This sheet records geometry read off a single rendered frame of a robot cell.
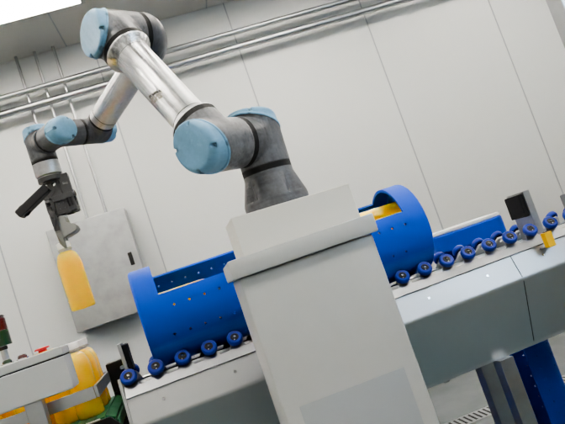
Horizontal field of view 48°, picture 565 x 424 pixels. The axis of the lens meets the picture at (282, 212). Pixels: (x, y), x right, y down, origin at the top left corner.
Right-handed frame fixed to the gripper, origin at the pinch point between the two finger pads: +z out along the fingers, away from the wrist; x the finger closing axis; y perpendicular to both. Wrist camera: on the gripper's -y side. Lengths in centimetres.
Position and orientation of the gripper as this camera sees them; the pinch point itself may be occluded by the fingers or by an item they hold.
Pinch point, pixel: (63, 245)
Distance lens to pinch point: 194.9
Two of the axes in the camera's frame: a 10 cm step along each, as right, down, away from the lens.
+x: -1.6, 0.9, 9.8
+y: 9.4, -3.1, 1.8
